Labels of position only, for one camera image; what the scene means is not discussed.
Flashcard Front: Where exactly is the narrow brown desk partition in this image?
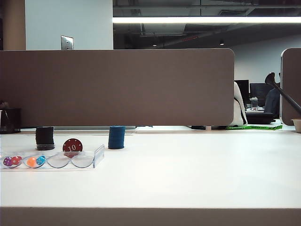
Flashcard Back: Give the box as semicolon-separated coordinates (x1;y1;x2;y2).
280;48;301;126

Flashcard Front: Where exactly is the black office chair seat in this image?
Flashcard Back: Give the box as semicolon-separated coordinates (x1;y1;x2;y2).
245;112;277;125

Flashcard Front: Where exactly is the black poker chip stack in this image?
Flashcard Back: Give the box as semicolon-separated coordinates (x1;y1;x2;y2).
35;126;55;151

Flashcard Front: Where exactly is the black mesh pen holder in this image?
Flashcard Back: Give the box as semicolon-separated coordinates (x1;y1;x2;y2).
0;101;22;134

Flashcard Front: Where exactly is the green tape strip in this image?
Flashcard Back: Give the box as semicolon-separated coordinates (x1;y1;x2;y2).
226;124;283;131

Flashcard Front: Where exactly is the clear acrylic chip tray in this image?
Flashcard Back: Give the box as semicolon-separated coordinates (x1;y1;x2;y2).
0;144;105;170

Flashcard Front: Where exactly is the metal wall switch plate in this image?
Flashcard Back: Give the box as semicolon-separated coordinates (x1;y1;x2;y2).
61;35;74;50

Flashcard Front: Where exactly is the black computer monitor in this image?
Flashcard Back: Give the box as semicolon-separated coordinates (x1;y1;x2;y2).
234;79;250;103
249;83;271;107

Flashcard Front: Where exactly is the large brown desk partition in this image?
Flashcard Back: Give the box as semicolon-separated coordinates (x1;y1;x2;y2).
0;48;236;128

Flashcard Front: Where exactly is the long ceiling light strip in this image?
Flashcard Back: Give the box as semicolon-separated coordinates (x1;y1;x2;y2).
112;16;301;24

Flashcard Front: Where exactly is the blue poker chip stack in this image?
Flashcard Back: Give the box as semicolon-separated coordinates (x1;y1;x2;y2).
108;125;126;150

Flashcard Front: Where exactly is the red ten poker chip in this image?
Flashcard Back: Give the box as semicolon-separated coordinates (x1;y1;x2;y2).
62;138;83;159

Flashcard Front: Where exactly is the seated person in blue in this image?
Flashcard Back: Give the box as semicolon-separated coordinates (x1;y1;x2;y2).
263;87;281;116

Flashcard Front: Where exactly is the beige paper cup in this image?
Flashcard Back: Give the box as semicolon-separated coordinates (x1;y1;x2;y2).
290;118;301;134

